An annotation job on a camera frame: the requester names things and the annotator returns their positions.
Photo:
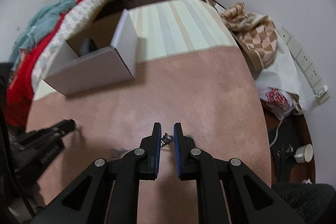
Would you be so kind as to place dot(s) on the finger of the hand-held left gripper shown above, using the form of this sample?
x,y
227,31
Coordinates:
x,y
52,132

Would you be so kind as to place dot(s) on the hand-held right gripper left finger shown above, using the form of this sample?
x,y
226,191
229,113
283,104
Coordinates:
x,y
156,161

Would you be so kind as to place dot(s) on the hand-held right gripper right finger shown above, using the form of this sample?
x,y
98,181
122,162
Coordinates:
x,y
177,158

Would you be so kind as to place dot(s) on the white cardboard box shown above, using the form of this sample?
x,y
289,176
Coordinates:
x,y
99,66

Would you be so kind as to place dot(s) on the black smart band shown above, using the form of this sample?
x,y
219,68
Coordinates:
x,y
88,47

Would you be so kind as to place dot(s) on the red blanket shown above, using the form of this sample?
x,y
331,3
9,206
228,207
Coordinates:
x,y
21,87

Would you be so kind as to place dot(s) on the black cloth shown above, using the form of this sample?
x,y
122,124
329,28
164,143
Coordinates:
x,y
284,132

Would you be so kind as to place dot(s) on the red patterned bag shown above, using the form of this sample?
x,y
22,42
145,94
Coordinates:
x,y
275,98

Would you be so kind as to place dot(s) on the teal quilt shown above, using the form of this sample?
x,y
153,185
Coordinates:
x,y
42,16

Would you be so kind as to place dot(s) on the white cup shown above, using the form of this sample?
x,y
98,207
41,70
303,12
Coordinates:
x,y
305,153

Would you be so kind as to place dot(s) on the crumpled white paper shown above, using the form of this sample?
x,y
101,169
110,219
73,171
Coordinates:
x,y
306,181

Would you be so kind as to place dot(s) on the white plastic bag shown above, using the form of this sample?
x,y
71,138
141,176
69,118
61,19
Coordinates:
x,y
281,74

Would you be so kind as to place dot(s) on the brown checkered cloth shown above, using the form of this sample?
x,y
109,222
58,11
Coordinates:
x,y
260,40

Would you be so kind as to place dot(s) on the white power strip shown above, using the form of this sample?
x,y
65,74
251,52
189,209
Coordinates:
x,y
304,61

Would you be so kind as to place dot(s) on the white charger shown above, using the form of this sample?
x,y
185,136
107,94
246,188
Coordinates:
x,y
322,90

